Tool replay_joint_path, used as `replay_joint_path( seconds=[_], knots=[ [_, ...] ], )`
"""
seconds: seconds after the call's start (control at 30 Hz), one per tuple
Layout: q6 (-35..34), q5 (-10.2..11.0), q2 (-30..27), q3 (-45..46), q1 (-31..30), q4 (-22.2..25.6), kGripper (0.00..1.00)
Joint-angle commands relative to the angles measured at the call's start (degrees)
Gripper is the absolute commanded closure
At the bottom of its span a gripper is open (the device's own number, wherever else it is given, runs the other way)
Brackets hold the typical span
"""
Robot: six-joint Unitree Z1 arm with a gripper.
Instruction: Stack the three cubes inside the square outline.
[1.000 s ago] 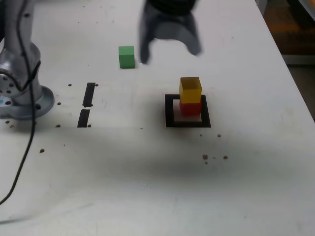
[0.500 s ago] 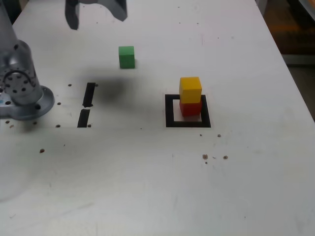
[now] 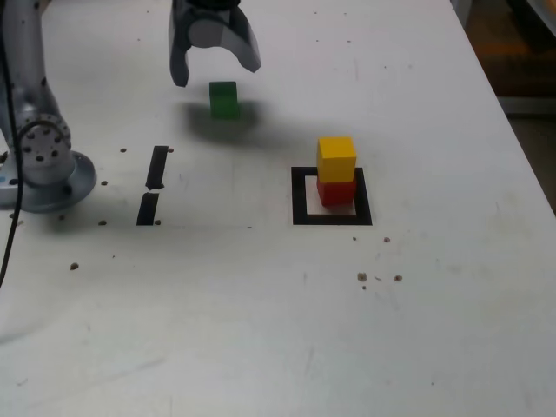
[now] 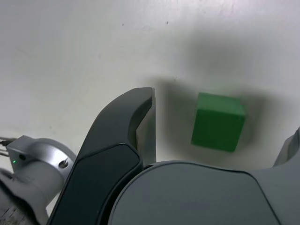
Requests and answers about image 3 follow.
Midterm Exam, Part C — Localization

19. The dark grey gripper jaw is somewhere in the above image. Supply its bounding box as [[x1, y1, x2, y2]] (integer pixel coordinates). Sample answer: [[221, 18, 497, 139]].
[[168, 0, 195, 89]]

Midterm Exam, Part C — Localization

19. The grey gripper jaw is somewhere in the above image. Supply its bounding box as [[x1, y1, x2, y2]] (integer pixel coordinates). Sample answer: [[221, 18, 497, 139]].
[[189, 7, 263, 75]]

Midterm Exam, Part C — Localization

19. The green cube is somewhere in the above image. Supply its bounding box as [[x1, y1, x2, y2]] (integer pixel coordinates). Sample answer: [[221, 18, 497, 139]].
[[208, 81, 241, 121]]

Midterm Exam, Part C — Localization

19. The yellow cube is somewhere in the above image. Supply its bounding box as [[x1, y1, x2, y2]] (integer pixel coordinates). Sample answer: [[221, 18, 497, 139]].
[[315, 136, 359, 183]]

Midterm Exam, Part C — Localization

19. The red cube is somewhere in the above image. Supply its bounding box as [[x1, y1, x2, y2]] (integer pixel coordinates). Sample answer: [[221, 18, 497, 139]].
[[315, 177, 358, 208]]

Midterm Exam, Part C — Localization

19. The black tape square outline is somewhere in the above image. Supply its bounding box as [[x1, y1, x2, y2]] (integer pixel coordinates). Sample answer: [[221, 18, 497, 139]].
[[290, 166, 374, 227]]

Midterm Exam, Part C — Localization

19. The black tape strip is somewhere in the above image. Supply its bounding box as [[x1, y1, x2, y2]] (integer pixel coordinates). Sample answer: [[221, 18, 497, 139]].
[[136, 145, 169, 228]]

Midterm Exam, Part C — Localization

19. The brown wooden furniture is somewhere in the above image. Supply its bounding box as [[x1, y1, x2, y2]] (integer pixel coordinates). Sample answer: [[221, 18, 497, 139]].
[[460, 0, 556, 99]]

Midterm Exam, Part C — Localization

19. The black cable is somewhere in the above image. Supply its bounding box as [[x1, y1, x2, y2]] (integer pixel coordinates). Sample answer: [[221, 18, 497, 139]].
[[0, 25, 23, 288]]

